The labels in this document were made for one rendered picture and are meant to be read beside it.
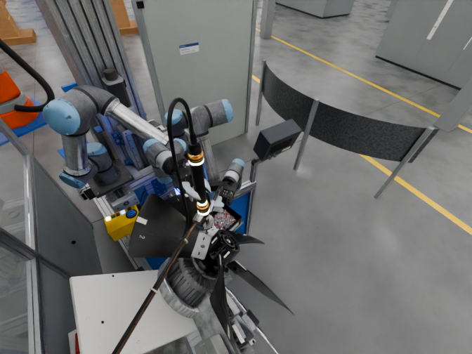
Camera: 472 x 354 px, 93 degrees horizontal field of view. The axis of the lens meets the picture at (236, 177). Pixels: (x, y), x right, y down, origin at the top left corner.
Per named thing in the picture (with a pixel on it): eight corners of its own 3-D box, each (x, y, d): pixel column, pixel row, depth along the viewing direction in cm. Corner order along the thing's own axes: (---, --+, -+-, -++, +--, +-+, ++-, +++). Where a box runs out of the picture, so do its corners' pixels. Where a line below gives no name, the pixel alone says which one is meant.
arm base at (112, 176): (90, 175, 136) (82, 163, 129) (115, 164, 143) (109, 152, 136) (100, 189, 129) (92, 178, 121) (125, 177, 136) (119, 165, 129)
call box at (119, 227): (115, 243, 115) (107, 232, 107) (111, 228, 120) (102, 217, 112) (147, 228, 121) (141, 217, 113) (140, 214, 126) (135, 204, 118)
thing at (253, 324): (255, 326, 85) (252, 332, 81) (244, 312, 87) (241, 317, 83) (260, 321, 85) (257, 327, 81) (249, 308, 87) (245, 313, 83)
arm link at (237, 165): (245, 170, 129) (246, 159, 123) (239, 183, 122) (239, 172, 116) (232, 166, 131) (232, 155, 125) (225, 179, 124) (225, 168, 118)
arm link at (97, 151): (116, 159, 132) (107, 140, 122) (102, 175, 123) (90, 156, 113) (98, 155, 134) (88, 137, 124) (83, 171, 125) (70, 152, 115)
